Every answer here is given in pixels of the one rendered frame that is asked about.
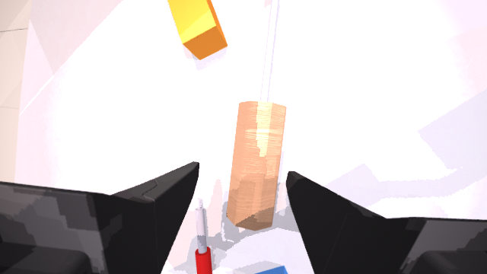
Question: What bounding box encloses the blue cube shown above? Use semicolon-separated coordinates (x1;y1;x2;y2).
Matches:
256;265;287;274

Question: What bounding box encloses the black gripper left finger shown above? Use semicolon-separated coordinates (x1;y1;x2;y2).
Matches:
0;161;199;274

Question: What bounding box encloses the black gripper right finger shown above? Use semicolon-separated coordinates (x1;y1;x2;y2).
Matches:
286;170;487;274

